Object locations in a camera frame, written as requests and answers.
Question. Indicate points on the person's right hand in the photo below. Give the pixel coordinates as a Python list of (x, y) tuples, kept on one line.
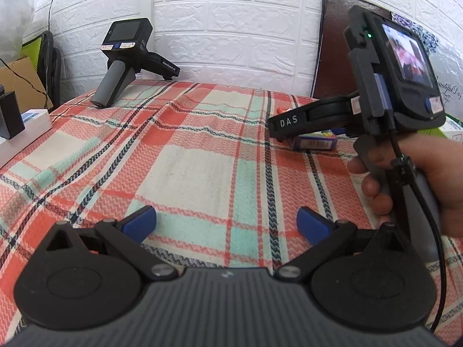
[(437, 177)]

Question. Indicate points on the brown cardboard box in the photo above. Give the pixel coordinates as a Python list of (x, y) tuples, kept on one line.
[(25, 76)]

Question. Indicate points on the black rectangular object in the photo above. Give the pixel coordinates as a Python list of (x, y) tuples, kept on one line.
[(9, 115)]

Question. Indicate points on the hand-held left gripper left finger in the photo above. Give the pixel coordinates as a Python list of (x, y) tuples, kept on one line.
[(139, 224)]

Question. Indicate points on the small red object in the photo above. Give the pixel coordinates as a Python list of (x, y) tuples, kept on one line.
[(281, 111)]

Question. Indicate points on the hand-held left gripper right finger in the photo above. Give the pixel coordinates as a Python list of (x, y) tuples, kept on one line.
[(313, 225)]

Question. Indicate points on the plaid blanket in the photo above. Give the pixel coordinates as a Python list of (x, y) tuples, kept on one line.
[(181, 170)]

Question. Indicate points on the black and green chair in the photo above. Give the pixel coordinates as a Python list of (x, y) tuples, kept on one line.
[(45, 58)]

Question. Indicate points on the small purple printed box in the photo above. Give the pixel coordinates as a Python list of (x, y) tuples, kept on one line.
[(314, 144)]

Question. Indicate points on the clear plastic bag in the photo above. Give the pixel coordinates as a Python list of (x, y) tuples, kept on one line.
[(14, 18)]

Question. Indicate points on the white box with black block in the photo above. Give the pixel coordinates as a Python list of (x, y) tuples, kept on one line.
[(32, 130)]

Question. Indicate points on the brown board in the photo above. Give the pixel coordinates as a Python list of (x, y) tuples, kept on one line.
[(332, 43)]

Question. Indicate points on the green cardboard box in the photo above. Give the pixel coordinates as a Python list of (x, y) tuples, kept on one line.
[(454, 130)]

